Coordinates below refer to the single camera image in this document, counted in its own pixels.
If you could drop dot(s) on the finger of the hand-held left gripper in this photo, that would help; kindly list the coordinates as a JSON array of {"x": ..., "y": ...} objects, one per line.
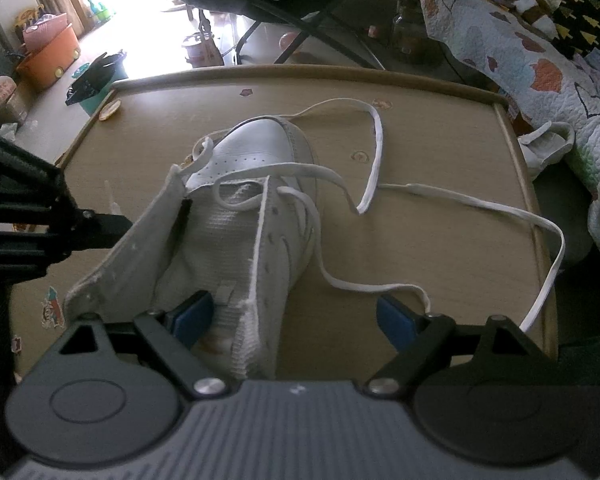
[
  {"x": 105, "y": 230},
  {"x": 182, "y": 222}
]

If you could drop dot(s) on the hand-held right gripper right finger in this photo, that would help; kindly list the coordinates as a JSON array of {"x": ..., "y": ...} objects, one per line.
[{"x": 395, "y": 320}]

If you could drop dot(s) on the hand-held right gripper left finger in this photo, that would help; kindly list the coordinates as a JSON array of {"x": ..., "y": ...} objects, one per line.
[{"x": 195, "y": 317}]

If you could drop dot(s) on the white sneaker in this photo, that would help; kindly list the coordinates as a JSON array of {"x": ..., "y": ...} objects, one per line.
[
  {"x": 260, "y": 145},
  {"x": 545, "y": 150}
]

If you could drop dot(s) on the white shoelace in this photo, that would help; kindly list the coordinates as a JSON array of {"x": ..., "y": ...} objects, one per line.
[{"x": 379, "y": 135}]

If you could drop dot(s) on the torn cartoon sticker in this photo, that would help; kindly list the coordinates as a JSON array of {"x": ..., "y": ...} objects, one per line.
[{"x": 50, "y": 307}]

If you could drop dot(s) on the red square sticker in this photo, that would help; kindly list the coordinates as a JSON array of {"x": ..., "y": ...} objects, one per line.
[{"x": 17, "y": 345}]

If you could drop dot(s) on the orange storage tub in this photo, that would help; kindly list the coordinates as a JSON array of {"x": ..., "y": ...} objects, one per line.
[{"x": 50, "y": 67}]

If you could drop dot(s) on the pink basket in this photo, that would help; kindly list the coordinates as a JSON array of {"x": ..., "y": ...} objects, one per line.
[{"x": 45, "y": 35}]

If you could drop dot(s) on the yellow toy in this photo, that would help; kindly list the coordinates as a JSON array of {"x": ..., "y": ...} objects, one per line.
[{"x": 22, "y": 17}]

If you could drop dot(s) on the pink ball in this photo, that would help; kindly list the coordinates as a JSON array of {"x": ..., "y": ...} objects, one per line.
[{"x": 287, "y": 40}]

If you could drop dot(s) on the green toy bottles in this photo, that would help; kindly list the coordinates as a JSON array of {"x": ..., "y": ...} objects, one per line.
[{"x": 100, "y": 10}]

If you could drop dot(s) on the patchwork quilt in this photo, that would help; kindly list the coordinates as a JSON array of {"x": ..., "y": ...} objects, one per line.
[{"x": 480, "y": 25}]

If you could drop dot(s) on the black gold-print cushion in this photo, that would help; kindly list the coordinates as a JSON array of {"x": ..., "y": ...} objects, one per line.
[{"x": 590, "y": 15}]

